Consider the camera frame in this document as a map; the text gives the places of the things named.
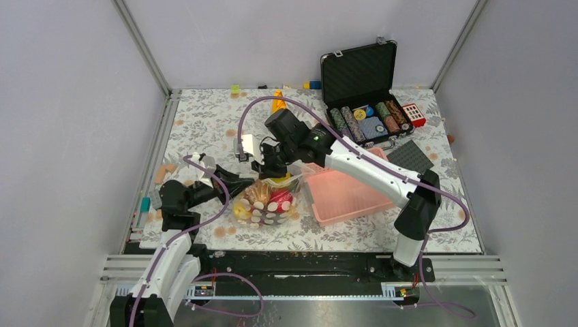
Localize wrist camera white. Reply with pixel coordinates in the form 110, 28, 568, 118
233, 134, 264, 164
191, 152, 216, 186

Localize black poker chip case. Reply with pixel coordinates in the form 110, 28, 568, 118
320, 37, 415, 148

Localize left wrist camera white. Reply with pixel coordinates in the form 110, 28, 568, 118
191, 152, 216, 186

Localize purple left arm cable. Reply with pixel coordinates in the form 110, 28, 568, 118
128, 155, 232, 327

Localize pink plastic basket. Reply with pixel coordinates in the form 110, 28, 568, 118
302, 163, 395, 227

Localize blue yellow brick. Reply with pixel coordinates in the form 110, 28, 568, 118
303, 80, 322, 90

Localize grey building baseplate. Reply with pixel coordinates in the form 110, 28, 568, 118
386, 140, 434, 174

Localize blue grey bricks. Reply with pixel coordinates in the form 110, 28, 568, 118
149, 189, 163, 210

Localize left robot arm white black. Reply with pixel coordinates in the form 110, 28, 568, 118
110, 153, 255, 326

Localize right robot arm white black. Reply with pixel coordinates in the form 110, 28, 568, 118
252, 110, 441, 281

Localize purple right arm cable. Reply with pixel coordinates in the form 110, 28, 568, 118
237, 95, 478, 320

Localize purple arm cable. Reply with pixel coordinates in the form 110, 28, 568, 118
237, 95, 478, 320
128, 155, 232, 327

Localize brown potato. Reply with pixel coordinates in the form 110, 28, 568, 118
245, 180, 272, 204

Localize teal small brick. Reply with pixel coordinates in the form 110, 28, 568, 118
139, 197, 151, 213

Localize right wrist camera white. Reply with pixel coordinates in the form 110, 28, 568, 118
233, 134, 264, 164

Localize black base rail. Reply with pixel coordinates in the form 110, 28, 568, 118
188, 245, 436, 296

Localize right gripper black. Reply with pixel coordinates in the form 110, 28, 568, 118
252, 139, 299, 180

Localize clear zip top bag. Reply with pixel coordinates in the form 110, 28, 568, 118
231, 161, 319, 229

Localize tan wooden block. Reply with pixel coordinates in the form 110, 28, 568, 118
153, 164, 177, 185

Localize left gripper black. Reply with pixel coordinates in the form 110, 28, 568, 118
185, 163, 255, 210

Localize yellow orange mango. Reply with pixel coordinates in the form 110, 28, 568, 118
232, 199, 252, 221

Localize yellow lemon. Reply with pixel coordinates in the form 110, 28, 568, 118
265, 173, 292, 188

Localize red apple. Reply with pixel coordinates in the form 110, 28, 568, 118
267, 189, 294, 213

